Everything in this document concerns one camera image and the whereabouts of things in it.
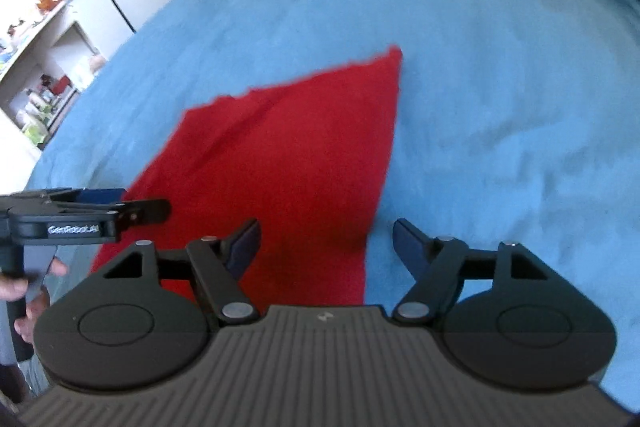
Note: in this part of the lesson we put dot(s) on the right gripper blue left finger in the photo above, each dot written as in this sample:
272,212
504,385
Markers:
238,250

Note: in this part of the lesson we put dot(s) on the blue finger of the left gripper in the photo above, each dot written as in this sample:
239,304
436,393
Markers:
100,195
141,211

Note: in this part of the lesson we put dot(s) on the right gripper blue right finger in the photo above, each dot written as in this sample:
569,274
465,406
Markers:
416,250

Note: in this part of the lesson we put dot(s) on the red knitted garment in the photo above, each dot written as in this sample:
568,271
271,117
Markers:
307,160

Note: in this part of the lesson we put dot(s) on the white shelf desk unit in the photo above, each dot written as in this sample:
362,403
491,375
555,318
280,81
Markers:
56,62

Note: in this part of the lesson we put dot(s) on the blue bed sheet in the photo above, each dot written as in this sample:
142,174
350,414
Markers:
517,119

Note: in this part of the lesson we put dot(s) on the orange plush on shelf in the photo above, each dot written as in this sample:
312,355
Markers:
46,6

